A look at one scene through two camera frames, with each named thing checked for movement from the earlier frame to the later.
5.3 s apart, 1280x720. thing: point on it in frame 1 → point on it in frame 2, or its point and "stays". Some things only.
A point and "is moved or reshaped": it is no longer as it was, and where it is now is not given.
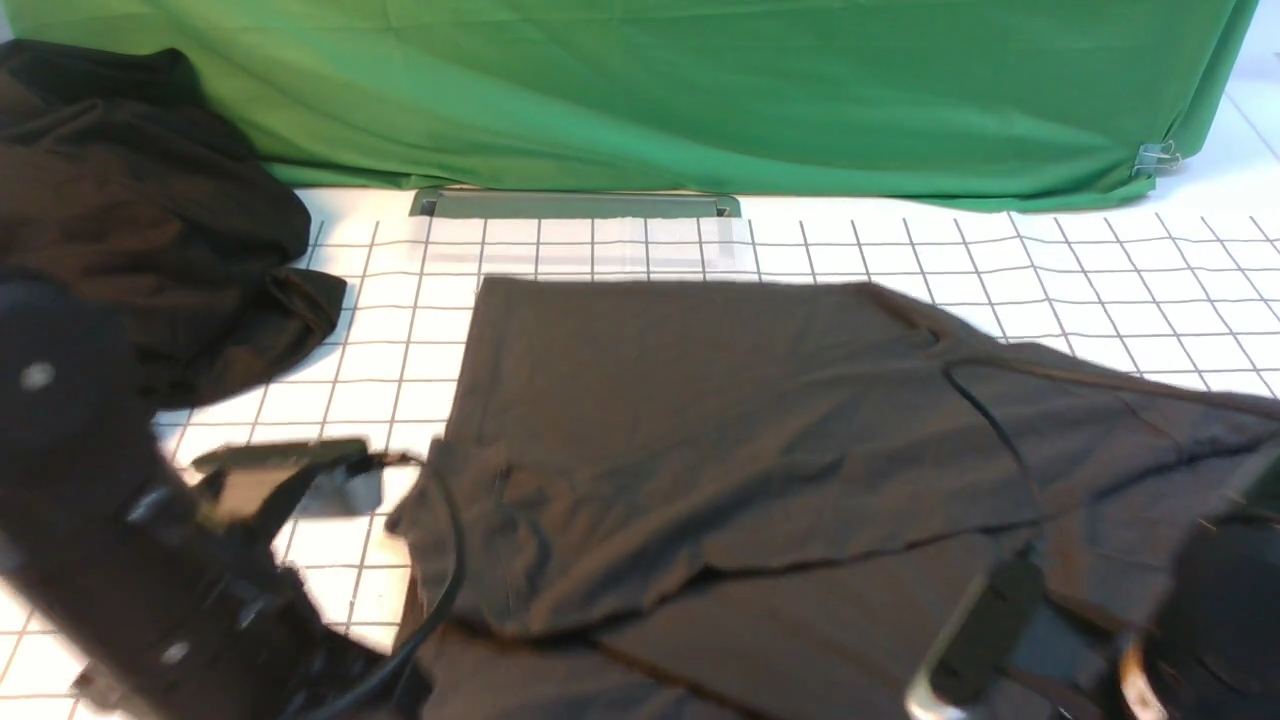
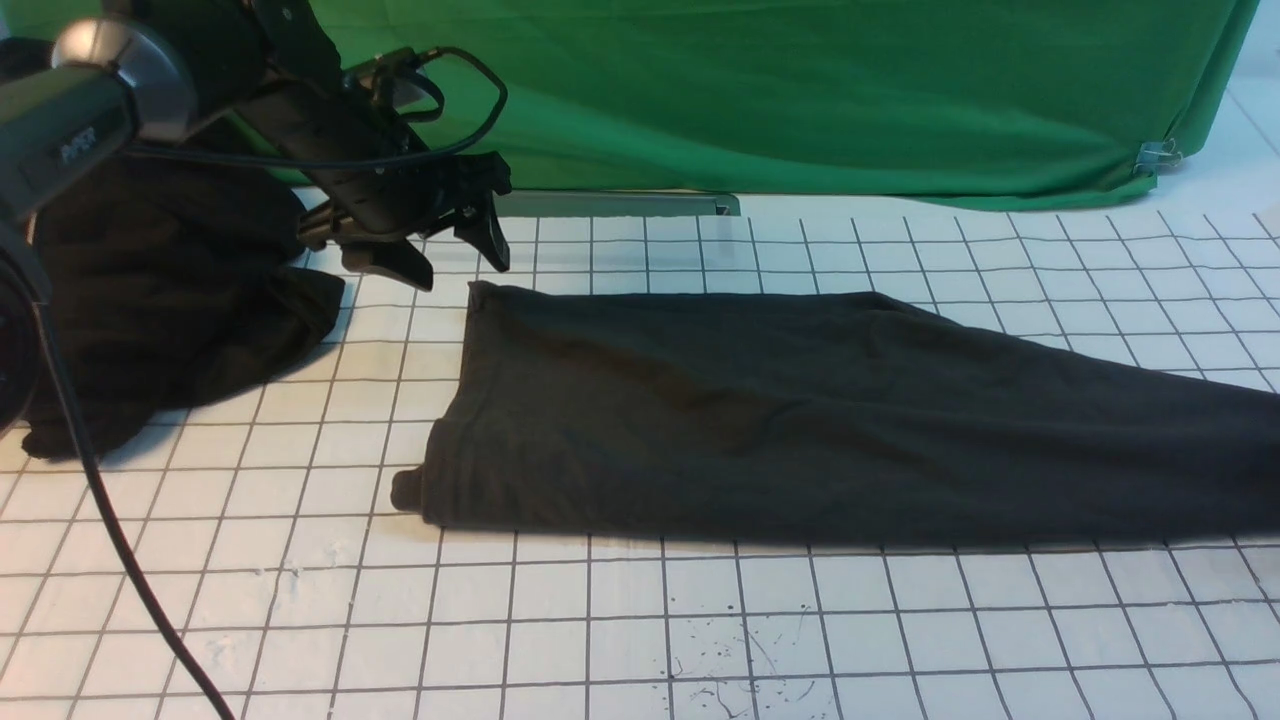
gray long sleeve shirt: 724,499 is moved or reshaped
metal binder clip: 1156,157 stays
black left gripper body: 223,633 → 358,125
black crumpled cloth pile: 121,174 stays
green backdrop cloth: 1003,103 stays
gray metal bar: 573,205 stays
